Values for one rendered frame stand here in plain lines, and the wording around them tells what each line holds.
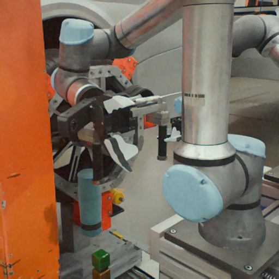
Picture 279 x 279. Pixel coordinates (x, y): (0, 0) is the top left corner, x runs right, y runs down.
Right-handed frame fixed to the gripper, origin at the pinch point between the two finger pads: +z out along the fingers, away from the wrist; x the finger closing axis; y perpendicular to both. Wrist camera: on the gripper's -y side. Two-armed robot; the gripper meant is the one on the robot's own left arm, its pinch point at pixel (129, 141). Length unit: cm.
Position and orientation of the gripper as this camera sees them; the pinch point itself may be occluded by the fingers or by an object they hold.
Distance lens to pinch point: 70.1
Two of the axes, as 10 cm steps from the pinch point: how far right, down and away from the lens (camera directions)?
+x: -0.4, 8.6, 5.0
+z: 5.6, 4.4, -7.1
